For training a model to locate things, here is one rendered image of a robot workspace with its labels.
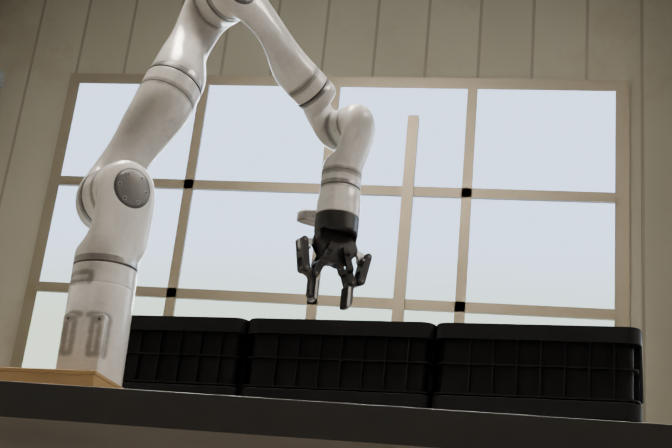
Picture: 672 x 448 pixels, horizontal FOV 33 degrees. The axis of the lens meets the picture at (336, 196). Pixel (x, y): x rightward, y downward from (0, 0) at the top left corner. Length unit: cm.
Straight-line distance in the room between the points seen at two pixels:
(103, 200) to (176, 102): 22
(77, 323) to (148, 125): 34
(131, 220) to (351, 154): 47
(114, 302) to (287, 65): 55
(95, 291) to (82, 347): 8
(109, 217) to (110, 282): 9
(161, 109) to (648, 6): 297
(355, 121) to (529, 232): 213
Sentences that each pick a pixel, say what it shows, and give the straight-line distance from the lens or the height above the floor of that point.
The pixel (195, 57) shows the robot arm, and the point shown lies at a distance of 181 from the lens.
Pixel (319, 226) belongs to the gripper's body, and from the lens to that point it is 189.
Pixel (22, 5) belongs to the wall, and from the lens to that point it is 493.
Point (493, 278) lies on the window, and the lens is 395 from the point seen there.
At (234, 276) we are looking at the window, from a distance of 408.
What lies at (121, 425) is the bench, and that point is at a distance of 126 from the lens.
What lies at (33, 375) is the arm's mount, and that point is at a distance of 150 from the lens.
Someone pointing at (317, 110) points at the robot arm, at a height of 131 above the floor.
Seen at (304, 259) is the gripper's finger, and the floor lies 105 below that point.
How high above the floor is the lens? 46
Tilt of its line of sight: 22 degrees up
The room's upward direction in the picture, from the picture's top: 6 degrees clockwise
